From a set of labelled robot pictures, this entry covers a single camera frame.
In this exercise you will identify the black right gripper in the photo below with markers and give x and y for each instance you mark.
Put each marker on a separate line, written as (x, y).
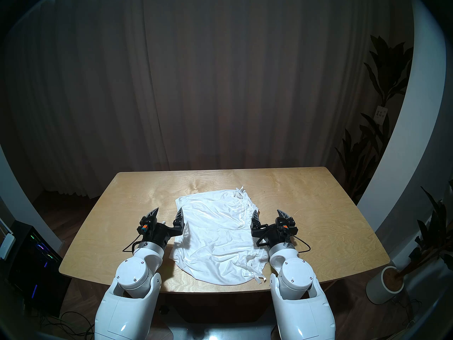
(276, 233)

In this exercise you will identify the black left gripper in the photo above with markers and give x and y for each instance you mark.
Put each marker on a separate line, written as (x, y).
(159, 233)

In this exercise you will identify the white pants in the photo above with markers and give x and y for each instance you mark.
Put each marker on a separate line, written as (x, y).
(219, 236)

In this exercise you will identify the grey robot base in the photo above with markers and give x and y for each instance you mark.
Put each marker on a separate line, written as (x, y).
(219, 334)

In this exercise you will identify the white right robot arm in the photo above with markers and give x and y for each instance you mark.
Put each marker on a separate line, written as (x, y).
(297, 279)

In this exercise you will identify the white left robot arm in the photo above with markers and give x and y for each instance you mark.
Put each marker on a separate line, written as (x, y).
(134, 275)

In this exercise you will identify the white round plant pot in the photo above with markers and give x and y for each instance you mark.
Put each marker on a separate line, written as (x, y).
(380, 289)

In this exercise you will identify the black computer tower with lights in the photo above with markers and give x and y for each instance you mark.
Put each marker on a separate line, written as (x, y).
(32, 268)

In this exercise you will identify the brown pleated curtain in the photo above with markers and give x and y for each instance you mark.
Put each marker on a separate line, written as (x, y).
(212, 77)

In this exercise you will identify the white paper plant tag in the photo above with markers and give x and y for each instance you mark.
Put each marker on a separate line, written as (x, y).
(380, 115)

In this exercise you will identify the white box device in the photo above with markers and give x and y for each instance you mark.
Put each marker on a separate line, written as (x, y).
(7, 246)

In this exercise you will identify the small dark potted plant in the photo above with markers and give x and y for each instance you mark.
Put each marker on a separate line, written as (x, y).
(435, 233)

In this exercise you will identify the tall dark leafy plant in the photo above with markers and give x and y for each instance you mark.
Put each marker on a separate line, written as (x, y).
(389, 70)

